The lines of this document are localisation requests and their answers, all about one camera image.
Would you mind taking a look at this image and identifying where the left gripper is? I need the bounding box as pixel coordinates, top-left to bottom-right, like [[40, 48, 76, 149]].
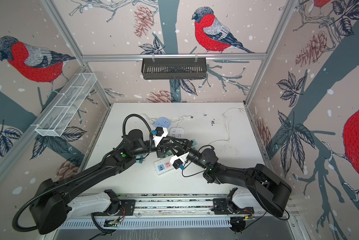
[[133, 135, 178, 158]]

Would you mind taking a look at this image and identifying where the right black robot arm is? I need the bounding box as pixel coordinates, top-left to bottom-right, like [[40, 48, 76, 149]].
[[168, 137, 291, 220]]

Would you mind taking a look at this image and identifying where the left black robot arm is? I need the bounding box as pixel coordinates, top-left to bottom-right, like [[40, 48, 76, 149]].
[[12, 114, 199, 235]]

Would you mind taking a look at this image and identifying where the white square power socket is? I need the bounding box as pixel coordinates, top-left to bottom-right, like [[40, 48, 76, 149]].
[[168, 127, 184, 139]]

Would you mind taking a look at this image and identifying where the white colourful power strip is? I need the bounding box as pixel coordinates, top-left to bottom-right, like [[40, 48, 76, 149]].
[[154, 157, 175, 176]]

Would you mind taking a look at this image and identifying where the blue square power socket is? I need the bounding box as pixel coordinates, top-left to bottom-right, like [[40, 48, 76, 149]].
[[154, 117, 171, 129]]

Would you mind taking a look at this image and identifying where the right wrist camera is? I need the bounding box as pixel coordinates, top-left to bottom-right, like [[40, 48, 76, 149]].
[[170, 153, 189, 170]]

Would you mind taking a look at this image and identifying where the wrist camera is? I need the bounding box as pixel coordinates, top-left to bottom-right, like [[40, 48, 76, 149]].
[[152, 127, 168, 147], [170, 153, 189, 170]]

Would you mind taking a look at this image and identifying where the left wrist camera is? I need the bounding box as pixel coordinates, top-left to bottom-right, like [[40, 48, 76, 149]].
[[152, 127, 168, 147]]

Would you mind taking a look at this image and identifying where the blue socket white cable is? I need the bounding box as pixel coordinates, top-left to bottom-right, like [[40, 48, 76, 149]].
[[138, 113, 158, 126]]

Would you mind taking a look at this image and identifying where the white power strip cable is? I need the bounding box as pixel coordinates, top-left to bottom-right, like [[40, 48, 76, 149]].
[[194, 107, 246, 149]]

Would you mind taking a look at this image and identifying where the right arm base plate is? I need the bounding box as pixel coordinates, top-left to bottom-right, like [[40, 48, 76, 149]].
[[211, 188, 254, 216]]

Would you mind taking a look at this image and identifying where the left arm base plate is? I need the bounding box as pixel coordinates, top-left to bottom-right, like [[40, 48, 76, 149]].
[[93, 200, 136, 217]]

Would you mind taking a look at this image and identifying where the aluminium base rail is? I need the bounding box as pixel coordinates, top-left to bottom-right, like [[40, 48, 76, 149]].
[[49, 193, 300, 219]]

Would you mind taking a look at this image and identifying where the white wire mesh shelf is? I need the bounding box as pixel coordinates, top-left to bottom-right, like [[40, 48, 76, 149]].
[[35, 73, 97, 137]]

